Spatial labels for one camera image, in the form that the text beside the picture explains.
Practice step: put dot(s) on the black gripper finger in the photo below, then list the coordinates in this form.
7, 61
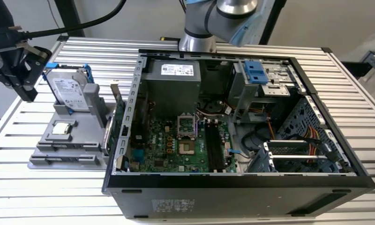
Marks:
33, 70
3, 78

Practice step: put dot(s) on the blue disk carrier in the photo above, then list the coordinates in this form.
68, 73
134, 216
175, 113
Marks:
51, 65

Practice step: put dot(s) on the silver hard disk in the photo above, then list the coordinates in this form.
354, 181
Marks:
67, 91

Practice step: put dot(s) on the silver CPU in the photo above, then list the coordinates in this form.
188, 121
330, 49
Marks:
60, 127

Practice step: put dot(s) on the grey parts rack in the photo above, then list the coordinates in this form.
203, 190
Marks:
82, 132

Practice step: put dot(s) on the green graphics card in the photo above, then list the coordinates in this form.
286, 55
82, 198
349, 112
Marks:
120, 107

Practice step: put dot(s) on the yellow black connector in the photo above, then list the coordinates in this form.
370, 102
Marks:
163, 38

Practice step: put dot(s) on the green motherboard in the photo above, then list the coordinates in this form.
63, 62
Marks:
150, 127

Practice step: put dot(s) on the grey power supply unit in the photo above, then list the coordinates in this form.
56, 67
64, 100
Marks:
171, 93

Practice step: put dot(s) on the metal socket locking lever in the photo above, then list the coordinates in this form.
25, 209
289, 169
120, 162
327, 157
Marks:
195, 129

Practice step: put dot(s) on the CPU socket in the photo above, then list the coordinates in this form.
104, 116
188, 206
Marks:
187, 147

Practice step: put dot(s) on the blue drive bay latch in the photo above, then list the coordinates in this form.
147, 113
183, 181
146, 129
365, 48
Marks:
254, 70

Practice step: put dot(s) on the black PC case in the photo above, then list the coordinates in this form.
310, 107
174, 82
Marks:
206, 201

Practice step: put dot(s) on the metal disk bay cage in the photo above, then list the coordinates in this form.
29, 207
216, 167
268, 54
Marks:
287, 150

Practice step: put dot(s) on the black metal post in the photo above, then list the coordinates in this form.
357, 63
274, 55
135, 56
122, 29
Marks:
69, 11
275, 23

